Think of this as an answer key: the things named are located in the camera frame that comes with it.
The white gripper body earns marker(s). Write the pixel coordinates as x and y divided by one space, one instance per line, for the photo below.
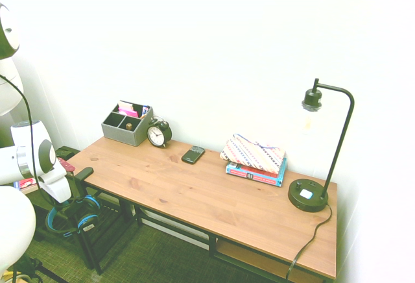
58 185

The blue and black headphones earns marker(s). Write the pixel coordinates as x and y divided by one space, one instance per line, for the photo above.
87 226

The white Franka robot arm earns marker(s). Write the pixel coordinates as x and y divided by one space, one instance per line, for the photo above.
13 218

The black clamp headphone hook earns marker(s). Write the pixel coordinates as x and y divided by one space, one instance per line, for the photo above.
85 172

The small black box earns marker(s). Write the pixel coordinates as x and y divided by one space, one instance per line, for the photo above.
66 152

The black chair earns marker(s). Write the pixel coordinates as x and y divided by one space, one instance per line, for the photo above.
107 213

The grey desk organizer box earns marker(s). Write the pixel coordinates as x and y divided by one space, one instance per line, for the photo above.
123 135

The black tripod stand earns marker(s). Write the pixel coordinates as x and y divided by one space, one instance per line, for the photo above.
35 268

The small brass cylinder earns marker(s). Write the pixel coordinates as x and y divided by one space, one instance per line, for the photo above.
129 126

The pink sticky notes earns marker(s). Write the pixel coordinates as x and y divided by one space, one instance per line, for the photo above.
128 113

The tan notepad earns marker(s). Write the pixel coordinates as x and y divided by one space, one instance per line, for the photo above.
125 104

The black alarm clock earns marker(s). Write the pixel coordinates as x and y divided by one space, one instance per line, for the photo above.
157 135

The black smartphone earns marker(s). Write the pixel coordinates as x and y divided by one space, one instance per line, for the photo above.
192 154

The wooden desk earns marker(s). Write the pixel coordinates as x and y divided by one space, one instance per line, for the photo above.
212 244

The striped fabric pouch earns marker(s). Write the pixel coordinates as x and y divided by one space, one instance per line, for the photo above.
253 154

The red book under pouch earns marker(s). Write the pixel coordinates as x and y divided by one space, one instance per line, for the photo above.
256 168

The blue book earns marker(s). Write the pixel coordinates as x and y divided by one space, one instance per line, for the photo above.
259 178

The wooden lower desk shelf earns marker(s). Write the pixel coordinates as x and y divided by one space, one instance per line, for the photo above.
259 263

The black desk lamp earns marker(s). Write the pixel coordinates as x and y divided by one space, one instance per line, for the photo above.
306 198

